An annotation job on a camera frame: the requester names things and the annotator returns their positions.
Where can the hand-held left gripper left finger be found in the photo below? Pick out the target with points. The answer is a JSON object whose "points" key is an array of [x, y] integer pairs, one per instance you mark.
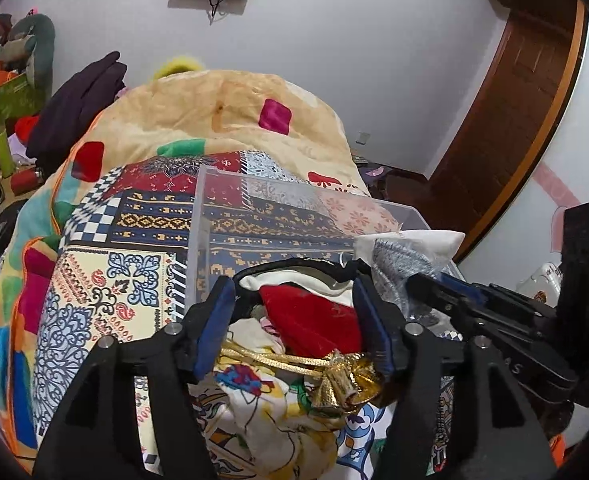
{"points": [[213, 332]]}

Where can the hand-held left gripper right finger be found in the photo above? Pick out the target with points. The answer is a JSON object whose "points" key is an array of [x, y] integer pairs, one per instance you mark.
{"points": [[373, 332]]}

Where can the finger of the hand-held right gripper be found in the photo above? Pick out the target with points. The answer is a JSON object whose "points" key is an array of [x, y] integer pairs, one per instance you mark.
{"points": [[462, 287], [442, 300]]}

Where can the grey knit cloth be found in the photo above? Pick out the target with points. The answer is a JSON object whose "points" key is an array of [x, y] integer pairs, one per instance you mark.
{"points": [[399, 257]]}

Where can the red velvet pouch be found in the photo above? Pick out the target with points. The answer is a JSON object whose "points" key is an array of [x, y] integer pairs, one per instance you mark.
{"points": [[312, 322]]}

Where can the clear plastic storage box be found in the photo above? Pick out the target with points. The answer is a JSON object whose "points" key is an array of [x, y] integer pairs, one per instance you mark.
{"points": [[274, 210]]}

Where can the white plastic item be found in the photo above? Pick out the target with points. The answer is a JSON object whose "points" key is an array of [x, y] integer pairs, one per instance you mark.
{"points": [[541, 280]]}

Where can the white fabric bag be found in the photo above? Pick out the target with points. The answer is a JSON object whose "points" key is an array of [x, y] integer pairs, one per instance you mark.
{"points": [[432, 241]]}

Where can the floral printed white cloth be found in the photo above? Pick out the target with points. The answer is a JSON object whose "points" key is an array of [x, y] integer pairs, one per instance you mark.
{"points": [[254, 415]]}

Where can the patterned patchwork blanket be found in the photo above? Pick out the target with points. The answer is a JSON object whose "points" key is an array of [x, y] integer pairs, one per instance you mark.
{"points": [[124, 270]]}

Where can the purple slipper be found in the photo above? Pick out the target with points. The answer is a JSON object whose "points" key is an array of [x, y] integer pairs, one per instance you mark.
{"points": [[374, 172]]}

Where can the brown wooden door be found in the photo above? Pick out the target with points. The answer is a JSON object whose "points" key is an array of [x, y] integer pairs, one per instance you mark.
{"points": [[514, 90]]}

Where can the beige quilt with coloured patches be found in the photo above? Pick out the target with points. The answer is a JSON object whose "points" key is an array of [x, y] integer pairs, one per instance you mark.
{"points": [[194, 110]]}

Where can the black bag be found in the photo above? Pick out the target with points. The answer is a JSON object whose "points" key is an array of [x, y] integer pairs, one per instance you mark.
{"points": [[4, 230]]}

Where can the red thermos bottle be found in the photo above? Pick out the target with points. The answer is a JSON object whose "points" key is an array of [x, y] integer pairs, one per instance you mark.
{"points": [[24, 180]]}

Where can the dark purple garment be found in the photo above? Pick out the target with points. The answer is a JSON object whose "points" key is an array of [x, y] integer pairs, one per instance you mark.
{"points": [[77, 105]]}

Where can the yellow fluffy toy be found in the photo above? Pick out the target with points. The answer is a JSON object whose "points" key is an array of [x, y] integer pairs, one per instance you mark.
{"points": [[177, 66]]}

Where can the green cup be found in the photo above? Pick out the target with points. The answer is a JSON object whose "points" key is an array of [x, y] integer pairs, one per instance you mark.
{"points": [[4, 152]]}

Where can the red cloth item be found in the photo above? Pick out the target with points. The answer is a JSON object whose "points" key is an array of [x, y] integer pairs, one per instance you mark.
{"points": [[26, 127]]}

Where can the green cardboard box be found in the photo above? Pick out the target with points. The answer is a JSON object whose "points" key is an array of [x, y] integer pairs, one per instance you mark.
{"points": [[9, 97]]}

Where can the green plush toy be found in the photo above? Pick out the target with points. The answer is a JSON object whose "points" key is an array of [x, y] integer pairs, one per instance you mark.
{"points": [[37, 50]]}

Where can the pink wall sticker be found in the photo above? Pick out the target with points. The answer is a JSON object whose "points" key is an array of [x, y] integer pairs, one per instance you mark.
{"points": [[556, 190]]}

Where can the white wall socket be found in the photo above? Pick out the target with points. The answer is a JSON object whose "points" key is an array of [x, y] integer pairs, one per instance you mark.
{"points": [[362, 136]]}

